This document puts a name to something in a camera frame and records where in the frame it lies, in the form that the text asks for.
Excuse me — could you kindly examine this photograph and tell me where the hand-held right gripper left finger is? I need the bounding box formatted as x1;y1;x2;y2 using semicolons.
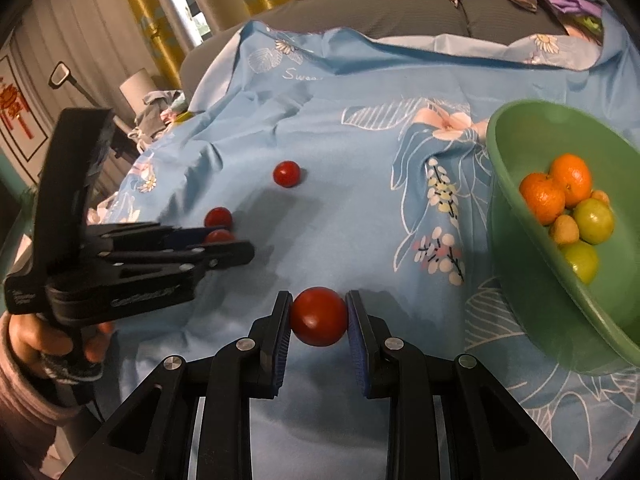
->
60;290;294;480

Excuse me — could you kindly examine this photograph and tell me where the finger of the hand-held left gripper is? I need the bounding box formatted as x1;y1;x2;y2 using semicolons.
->
100;241;256;287
87;221;236;252

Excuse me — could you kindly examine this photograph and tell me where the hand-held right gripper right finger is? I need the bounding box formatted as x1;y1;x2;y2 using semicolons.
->
345;289;583;480

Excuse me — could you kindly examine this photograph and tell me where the green plastic bowl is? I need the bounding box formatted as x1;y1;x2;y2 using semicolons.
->
486;100;640;376

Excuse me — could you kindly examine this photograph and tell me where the orange tangerine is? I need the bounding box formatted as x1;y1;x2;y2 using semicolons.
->
519;172;567;226
548;154;593;208

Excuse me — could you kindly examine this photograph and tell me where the green round fruit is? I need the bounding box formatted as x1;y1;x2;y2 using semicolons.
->
559;241;600;285
572;198;615;245

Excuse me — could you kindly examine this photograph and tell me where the person's left forearm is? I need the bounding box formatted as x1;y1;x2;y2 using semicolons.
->
0;327;86;471

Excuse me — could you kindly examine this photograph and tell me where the person's left hand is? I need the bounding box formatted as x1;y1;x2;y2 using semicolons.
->
10;312;116;375

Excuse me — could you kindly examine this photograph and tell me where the black stick vacuum cleaner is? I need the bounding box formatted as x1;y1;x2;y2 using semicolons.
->
48;61;136;161

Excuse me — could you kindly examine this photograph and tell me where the heap of mixed clothes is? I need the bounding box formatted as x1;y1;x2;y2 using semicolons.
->
127;89;193;141

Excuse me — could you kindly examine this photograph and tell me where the white paper roll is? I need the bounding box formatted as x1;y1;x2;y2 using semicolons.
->
119;67;156;111

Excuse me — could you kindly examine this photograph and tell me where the blue floral bed sheet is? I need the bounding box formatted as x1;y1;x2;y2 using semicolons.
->
85;7;640;480

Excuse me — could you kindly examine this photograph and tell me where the window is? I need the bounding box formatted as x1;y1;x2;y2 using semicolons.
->
175;0;221;46

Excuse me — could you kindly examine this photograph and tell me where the grey sofa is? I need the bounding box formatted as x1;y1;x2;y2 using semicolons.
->
179;0;571;96

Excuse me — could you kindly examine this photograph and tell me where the red wall ornament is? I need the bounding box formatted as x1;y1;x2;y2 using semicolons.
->
0;77;36;138

